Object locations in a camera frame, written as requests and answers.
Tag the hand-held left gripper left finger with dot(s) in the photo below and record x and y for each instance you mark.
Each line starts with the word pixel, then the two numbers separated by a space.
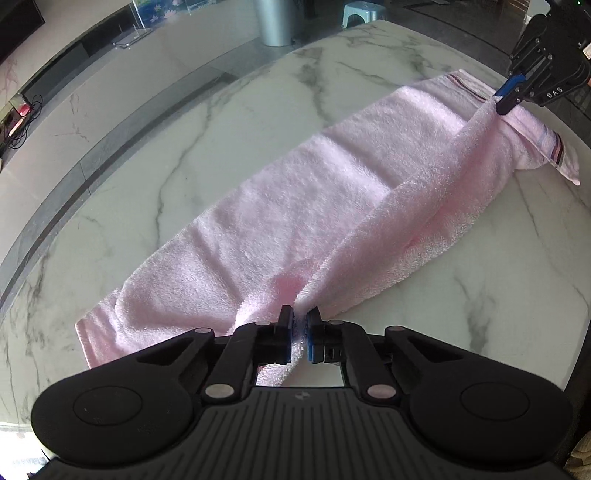
pixel 286 334

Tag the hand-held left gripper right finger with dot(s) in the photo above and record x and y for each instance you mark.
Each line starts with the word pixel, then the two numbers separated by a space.
pixel 314 339

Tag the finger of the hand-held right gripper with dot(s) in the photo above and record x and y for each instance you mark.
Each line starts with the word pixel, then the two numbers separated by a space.
pixel 535 46
pixel 512 99

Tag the pink towel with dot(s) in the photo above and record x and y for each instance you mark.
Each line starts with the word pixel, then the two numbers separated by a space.
pixel 323 194

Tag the light blue stool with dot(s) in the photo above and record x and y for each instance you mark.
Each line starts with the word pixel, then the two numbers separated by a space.
pixel 364 11

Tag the silver trash can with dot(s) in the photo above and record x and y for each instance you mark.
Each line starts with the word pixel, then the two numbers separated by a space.
pixel 277 23

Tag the white marble television cabinet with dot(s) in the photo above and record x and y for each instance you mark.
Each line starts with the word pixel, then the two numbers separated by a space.
pixel 138 92

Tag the black television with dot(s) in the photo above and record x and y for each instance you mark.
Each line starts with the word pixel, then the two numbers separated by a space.
pixel 18 23

